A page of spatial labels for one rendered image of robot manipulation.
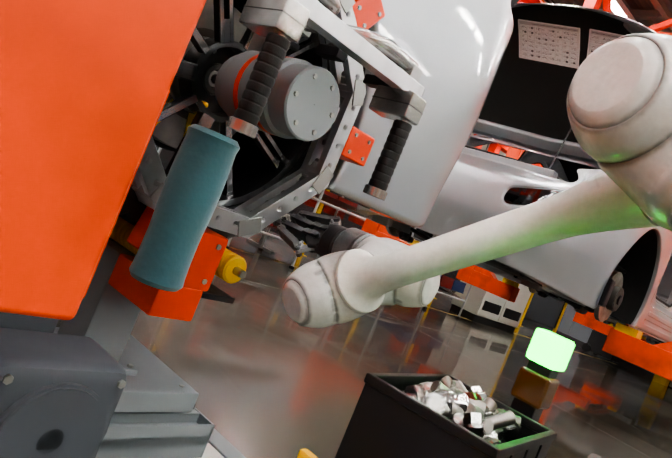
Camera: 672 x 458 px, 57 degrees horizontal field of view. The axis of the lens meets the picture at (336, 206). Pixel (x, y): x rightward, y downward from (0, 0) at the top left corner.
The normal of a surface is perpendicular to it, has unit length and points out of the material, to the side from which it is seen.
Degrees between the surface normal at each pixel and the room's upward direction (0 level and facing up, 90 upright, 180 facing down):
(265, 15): 90
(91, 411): 90
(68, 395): 90
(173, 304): 90
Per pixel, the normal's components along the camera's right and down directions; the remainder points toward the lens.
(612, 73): -0.79, -0.33
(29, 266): 0.70, 0.29
